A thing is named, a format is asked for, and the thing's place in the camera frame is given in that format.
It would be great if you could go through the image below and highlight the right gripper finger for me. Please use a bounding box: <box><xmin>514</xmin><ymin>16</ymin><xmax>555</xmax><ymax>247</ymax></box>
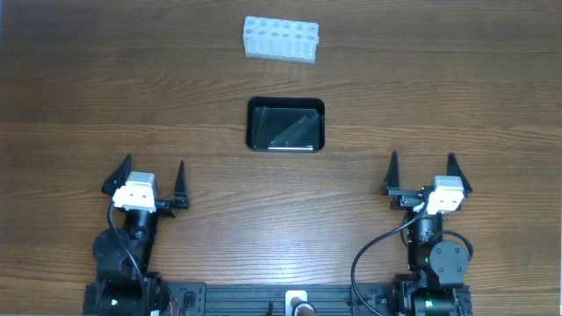
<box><xmin>445</xmin><ymin>152</ymin><xmax>474</xmax><ymax>197</ymax></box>
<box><xmin>379</xmin><ymin>150</ymin><xmax>401</xmax><ymax>197</ymax></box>

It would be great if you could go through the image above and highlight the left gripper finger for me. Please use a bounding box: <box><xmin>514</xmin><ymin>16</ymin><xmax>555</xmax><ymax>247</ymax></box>
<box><xmin>172</xmin><ymin>160</ymin><xmax>191</xmax><ymax>210</ymax></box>
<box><xmin>101</xmin><ymin>154</ymin><xmax>133</xmax><ymax>197</ymax></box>

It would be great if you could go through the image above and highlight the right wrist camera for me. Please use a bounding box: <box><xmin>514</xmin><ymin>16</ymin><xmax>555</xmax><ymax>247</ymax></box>
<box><xmin>423</xmin><ymin>175</ymin><xmax>465</xmax><ymax>216</ymax></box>

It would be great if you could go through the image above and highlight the mounting rail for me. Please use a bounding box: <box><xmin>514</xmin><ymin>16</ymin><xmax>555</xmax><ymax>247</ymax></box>
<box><xmin>83</xmin><ymin>283</ymin><xmax>474</xmax><ymax>316</ymax></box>

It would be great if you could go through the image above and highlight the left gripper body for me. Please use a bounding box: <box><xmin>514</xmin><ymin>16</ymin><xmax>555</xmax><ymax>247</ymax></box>
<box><xmin>153</xmin><ymin>198</ymin><xmax>177</xmax><ymax>219</ymax></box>

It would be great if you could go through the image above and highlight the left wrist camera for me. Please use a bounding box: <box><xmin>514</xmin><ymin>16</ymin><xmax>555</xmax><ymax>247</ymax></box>
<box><xmin>112</xmin><ymin>171</ymin><xmax>158</xmax><ymax>214</ymax></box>

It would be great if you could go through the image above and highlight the black tray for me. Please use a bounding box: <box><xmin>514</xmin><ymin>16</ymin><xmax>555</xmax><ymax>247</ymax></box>
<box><xmin>245</xmin><ymin>96</ymin><xmax>327</xmax><ymax>154</ymax></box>

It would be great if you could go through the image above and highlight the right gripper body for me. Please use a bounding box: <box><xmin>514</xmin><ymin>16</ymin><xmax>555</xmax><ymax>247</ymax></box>
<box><xmin>385</xmin><ymin>186</ymin><xmax>427</xmax><ymax>212</ymax></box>

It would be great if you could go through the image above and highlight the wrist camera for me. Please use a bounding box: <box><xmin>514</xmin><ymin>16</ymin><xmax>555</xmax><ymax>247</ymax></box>
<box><xmin>423</xmin><ymin>175</ymin><xmax>465</xmax><ymax>216</ymax></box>
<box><xmin>112</xmin><ymin>171</ymin><xmax>158</xmax><ymax>214</ymax></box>

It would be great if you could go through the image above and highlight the white test tube rack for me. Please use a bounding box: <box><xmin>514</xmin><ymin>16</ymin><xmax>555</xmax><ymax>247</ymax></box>
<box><xmin>242</xmin><ymin>15</ymin><xmax>321</xmax><ymax>65</ymax></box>

